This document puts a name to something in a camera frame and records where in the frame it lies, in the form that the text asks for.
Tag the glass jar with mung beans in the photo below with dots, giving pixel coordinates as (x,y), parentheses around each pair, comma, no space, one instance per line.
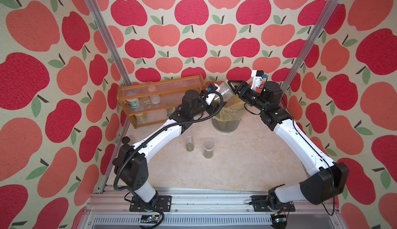
(229,98)

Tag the right aluminium frame post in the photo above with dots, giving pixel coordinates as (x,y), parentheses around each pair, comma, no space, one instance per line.
(329,8)

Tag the orange wooden shelf rack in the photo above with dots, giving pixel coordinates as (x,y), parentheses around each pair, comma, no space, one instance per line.
(171,93)

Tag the short clear jar with beans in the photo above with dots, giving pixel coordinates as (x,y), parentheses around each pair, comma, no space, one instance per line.
(209,146)

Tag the grey bin with yellow bag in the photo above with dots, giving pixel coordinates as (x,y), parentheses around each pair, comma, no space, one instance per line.
(228,119)

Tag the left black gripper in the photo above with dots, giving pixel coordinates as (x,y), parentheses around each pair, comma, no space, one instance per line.
(212,109)

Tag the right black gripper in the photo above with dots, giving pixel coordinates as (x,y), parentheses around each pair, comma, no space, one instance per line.
(244,86)

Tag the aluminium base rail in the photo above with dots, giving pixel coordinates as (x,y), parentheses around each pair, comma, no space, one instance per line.
(202,209)

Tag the aluminium frame post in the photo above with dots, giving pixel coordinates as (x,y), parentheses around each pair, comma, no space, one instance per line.
(329,8)
(108,40)

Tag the left aluminium frame post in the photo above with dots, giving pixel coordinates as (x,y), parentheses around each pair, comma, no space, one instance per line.
(108,40)

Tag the green packet on shelf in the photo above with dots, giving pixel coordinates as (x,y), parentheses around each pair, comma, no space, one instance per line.
(170,111)

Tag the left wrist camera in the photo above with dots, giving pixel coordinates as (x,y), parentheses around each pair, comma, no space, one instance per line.
(211,95)

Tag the white bottle on shelf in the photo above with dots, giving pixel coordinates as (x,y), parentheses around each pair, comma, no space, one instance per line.
(155,99)

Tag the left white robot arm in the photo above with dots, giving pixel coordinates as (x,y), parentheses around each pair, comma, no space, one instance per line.
(130,166)

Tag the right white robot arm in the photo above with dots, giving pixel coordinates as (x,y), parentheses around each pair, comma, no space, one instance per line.
(326,179)

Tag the tall clear jar with beans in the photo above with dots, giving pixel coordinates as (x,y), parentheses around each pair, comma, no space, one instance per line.
(189,140)

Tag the small circuit board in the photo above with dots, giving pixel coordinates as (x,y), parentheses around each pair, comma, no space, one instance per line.
(150,219)

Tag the yellow can on shelf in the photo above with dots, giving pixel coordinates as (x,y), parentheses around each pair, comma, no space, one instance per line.
(141,118)

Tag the white printed cup on shelf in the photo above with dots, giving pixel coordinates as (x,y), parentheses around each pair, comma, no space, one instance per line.
(133,103)

